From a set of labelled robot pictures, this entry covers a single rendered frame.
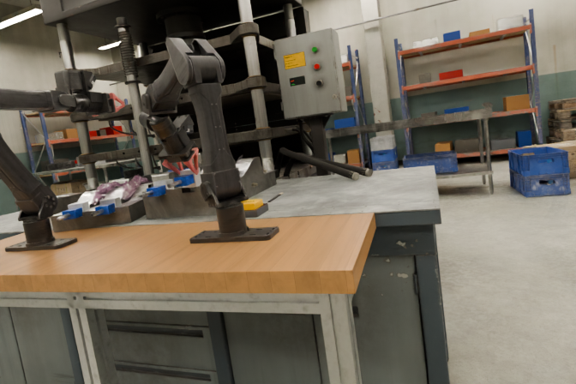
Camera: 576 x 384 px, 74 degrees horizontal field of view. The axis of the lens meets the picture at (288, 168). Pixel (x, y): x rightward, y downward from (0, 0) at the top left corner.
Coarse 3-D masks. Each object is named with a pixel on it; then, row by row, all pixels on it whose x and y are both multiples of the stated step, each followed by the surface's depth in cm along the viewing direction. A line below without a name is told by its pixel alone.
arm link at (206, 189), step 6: (204, 186) 83; (210, 186) 83; (204, 192) 84; (210, 192) 83; (204, 198) 84; (210, 198) 84; (216, 198) 83; (228, 198) 88; (234, 198) 86; (240, 198) 86; (246, 198) 87; (210, 204) 84; (216, 204) 82; (222, 204) 83; (228, 204) 84
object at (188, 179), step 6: (180, 174) 117; (186, 174) 116; (192, 174) 115; (198, 174) 118; (174, 180) 113; (180, 180) 112; (186, 180) 112; (192, 180) 115; (198, 180) 117; (168, 186) 108; (186, 186) 117; (192, 186) 116
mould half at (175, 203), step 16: (240, 160) 143; (256, 160) 144; (240, 176) 133; (256, 176) 143; (272, 176) 157; (144, 192) 122; (176, 192) 118; (192, 192) 116; (256, 192) 142; (160, 208) 121; (176, 208) 119; (192, 208) 117; (208, 208) 115
